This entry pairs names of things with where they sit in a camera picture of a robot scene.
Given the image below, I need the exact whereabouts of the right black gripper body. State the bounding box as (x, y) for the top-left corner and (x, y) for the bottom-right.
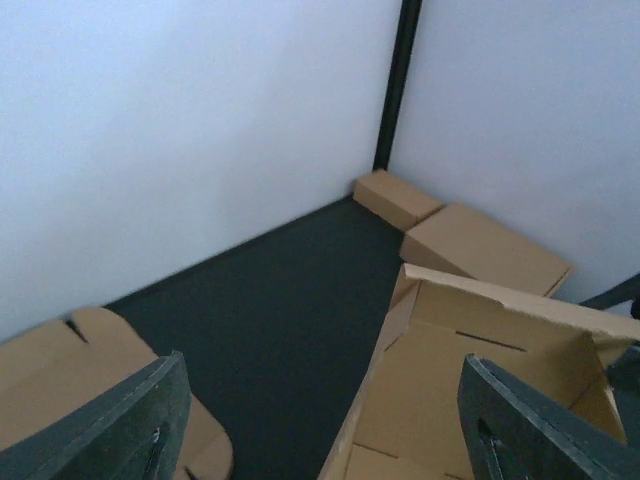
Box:
(579, 272), (640, 401)

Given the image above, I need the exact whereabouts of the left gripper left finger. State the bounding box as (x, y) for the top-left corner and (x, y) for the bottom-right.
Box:
(1, 351), (191, 479)

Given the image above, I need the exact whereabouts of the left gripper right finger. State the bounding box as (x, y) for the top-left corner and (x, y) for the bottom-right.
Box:
(457, 354), (639, 479)

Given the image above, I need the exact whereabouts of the large folded cardboard box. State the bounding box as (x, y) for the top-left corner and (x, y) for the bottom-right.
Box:
(400, 204), (571, 297)

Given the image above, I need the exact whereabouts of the small folded cardboard box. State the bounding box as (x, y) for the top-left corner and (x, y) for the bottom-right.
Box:
(353, 170), (444, 232)

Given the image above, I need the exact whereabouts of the flat cardboard blank stack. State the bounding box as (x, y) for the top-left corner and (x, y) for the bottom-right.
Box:
(1, 307), (233, 479)

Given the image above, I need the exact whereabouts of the right black frame post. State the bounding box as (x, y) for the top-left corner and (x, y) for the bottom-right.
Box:
(372, 0), (423, 171)

